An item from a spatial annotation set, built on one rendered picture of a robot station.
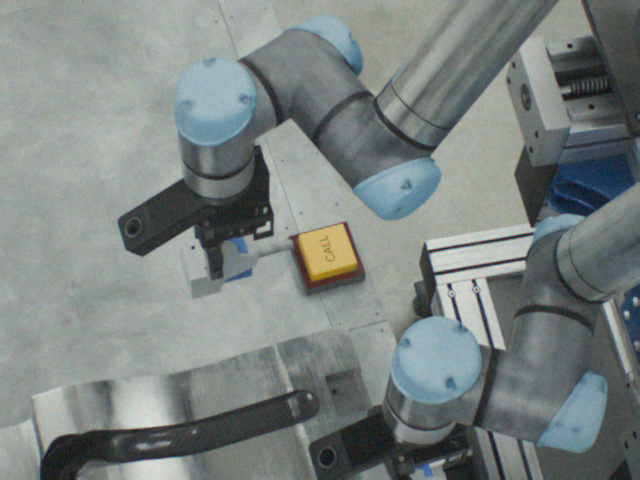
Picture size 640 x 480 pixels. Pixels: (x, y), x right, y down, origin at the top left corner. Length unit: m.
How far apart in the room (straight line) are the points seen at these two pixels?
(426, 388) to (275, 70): 0.34
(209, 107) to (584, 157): 0.63
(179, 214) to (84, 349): 0.34
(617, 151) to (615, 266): 0.56
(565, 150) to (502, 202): 1.04
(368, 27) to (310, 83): 1.63
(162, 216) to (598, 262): 0.47
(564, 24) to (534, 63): 1.31
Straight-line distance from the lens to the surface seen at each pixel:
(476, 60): 1.18
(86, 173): 1.78
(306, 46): 1.28
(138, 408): 1.52
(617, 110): 1.65
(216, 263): 1.44
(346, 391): 1.57
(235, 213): 1.41
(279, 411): 1.54
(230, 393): 1.54
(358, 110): 1.24
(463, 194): 2.69
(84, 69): 1.87
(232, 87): 1.23
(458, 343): 1.17
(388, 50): 2.86
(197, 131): 1.24
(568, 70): 1.69
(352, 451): 1.35
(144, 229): 1.40
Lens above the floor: 2.33
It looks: 63 degrees down
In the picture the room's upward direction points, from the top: 5 degrees clockwise
